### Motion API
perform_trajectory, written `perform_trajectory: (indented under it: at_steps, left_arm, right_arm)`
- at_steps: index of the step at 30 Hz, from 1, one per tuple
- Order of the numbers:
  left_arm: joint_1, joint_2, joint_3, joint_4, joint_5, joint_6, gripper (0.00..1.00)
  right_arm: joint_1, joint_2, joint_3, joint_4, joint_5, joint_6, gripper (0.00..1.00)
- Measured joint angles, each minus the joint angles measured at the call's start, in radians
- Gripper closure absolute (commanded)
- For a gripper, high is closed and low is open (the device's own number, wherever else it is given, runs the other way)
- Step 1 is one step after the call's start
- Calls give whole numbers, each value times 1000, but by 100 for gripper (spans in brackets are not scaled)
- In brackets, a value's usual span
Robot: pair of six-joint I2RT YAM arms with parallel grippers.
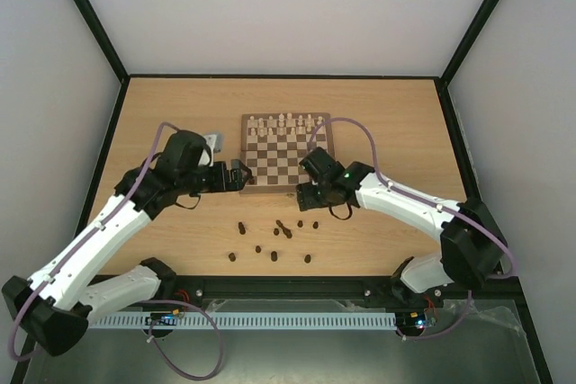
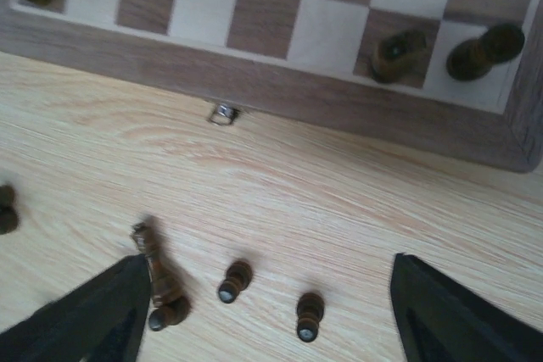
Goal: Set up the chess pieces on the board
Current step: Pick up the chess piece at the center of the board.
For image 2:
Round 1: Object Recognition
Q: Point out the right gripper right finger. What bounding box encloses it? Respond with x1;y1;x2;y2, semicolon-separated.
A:
389;253;542;361

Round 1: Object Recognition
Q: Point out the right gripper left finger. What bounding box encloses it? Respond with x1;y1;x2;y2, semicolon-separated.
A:
1;254;151;361

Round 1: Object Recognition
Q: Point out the dark queen piece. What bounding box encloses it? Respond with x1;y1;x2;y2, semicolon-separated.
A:
131;221;182;308

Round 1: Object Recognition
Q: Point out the dark pawn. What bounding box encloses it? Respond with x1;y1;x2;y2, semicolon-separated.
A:
296;292;325;343
148;297;190;331
217;260;253;304

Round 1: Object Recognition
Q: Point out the dark rook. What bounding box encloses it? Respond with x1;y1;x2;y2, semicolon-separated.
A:
446;23;525;81

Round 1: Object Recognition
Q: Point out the dark knight piece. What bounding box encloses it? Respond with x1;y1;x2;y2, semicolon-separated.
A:
370;29;427;83

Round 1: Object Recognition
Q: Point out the metal board clasp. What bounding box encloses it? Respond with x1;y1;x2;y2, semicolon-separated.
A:
207;103;240;126

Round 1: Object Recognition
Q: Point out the wooden chess board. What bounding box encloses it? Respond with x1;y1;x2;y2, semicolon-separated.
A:
1;0;542;172

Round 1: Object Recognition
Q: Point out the dark tall piece left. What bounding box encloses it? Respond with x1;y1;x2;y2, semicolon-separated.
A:
0;184;19;235

